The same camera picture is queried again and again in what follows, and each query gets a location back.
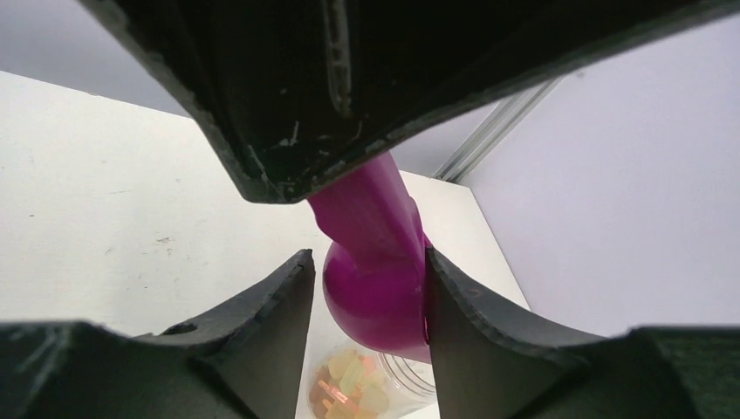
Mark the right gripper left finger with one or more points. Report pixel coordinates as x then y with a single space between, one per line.
241 359

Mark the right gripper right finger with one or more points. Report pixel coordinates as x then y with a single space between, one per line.
492 358

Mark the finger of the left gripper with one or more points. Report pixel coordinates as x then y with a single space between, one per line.
292 95

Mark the clear plastic jar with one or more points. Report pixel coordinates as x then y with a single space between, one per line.
351 381

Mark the magenta plastic scoop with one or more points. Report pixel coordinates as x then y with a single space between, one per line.
374 276

